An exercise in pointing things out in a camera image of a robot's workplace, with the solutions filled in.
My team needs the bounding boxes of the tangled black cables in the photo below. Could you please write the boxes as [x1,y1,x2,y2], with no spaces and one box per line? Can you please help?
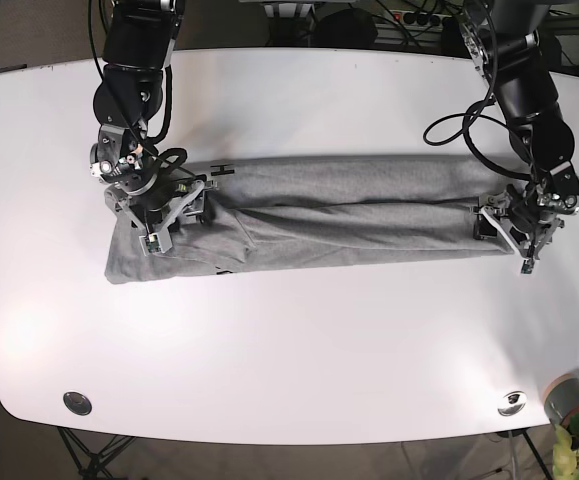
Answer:
[268,0,579,61]

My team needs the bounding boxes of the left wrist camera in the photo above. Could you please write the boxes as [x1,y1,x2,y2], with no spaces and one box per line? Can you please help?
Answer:
[520,257,535,275]

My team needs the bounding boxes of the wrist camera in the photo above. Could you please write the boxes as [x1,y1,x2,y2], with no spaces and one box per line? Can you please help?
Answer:
[139,229,172,256]
[520,257,535,275]

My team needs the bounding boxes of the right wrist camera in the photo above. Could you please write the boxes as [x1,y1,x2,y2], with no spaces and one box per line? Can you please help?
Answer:
[139,229,172,256]

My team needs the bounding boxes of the white power strip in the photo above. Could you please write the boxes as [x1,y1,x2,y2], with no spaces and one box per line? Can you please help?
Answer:
[391,10,443,29]

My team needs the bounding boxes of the black folding stand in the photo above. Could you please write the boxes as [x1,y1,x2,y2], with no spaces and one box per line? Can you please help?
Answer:
[57,427,136,480]

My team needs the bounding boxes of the right table grommet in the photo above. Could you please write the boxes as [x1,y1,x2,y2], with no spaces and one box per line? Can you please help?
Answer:
[497,391,527,417]

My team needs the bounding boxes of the table grommet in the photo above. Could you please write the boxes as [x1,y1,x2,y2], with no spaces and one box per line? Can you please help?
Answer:
[497,391,527,417]
[63,391,93,416]

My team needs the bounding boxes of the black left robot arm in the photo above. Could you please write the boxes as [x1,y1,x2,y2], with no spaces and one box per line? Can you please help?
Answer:
[440,1,579,274]

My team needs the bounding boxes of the grey plant pot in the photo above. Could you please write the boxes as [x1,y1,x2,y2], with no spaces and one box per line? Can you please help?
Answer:
[541,373,579,428]

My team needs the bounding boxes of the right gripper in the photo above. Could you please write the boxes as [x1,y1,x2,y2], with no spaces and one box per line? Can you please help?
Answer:
[90,124,216,237]

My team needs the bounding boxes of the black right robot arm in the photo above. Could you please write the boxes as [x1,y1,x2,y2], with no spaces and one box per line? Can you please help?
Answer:
[87,1,214,255]

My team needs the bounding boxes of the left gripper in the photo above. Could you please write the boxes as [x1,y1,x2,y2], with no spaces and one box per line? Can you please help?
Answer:
[472,159,579,260]

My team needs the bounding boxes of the left table grommet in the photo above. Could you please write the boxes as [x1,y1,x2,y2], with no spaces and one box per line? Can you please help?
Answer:
[63,391,93,416]

